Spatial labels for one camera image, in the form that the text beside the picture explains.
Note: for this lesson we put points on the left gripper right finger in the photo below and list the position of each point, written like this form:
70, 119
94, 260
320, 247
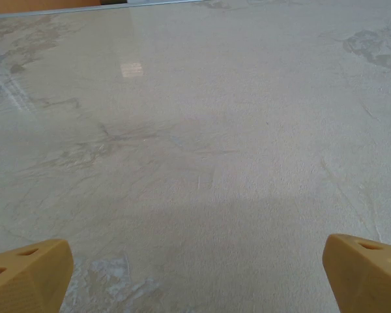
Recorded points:
365, 280

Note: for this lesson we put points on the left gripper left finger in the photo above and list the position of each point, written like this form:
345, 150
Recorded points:
26, 280

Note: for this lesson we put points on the orange door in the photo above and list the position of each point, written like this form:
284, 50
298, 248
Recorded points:
36, 5

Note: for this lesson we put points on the aluminium table edge rail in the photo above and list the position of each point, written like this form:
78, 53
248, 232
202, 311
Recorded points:
52, 11

